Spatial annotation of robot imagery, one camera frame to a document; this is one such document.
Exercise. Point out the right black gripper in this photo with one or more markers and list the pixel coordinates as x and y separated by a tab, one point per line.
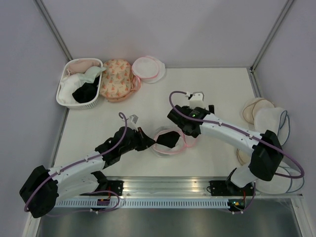
186	108

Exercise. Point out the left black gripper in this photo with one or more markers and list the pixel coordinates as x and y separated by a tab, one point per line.
145	140

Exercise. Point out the round mesh bag pink trim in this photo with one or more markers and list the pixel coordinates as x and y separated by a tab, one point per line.
183	143

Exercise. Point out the black lace bra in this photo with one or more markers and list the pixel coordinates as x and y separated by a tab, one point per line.
168	139

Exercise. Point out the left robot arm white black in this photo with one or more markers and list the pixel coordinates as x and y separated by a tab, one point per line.
44	188

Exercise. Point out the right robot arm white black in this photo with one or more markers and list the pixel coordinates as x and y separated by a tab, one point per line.
264	149

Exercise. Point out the floral peach laundry bag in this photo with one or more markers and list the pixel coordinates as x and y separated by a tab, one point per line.
118	81

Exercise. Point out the white round bag pink trim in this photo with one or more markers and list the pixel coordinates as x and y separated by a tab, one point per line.
149	69

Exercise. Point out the black bra in basket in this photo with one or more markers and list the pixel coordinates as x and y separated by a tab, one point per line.
87	92

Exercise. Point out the white plastic laundry basket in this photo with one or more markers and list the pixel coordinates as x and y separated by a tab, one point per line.
78	106

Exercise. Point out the mint green bra in basket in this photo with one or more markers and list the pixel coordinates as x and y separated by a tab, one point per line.
91	73

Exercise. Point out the white bra in basket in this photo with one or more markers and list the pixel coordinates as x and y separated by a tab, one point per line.
67	87

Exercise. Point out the pale pink bra in basket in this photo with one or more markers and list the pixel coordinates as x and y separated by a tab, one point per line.
82	65

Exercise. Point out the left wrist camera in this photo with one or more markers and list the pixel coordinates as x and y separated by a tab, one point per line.
132	122

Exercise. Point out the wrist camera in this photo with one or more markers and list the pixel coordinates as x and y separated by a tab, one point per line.
132	122
196	99

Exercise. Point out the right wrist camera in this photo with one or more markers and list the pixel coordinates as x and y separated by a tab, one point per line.
196	99

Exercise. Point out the aluminium mounting rail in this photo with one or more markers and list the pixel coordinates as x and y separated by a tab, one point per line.
152	186

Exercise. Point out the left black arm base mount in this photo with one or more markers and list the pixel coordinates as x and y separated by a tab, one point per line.
108	186

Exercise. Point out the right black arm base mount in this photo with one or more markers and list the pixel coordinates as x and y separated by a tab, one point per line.
226	188

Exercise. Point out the white slotted cable duct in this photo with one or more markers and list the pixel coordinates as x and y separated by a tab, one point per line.
145	203

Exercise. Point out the right aluminium frame post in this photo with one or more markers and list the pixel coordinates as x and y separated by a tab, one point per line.
272	33

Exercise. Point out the aluminium frame post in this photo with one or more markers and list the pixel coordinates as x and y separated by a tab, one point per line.
52	27
272	33

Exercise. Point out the left aluminium frame post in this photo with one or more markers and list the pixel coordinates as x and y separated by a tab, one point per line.
52	27

